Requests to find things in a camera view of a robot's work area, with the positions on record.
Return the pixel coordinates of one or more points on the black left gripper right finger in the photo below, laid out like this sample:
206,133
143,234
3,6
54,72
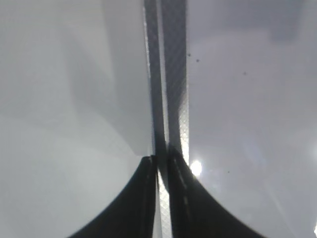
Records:
194,212

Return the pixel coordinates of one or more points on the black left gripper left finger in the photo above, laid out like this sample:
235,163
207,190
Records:
131,214

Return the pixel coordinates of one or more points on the white board with grey frame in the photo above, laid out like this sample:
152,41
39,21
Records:
234,90

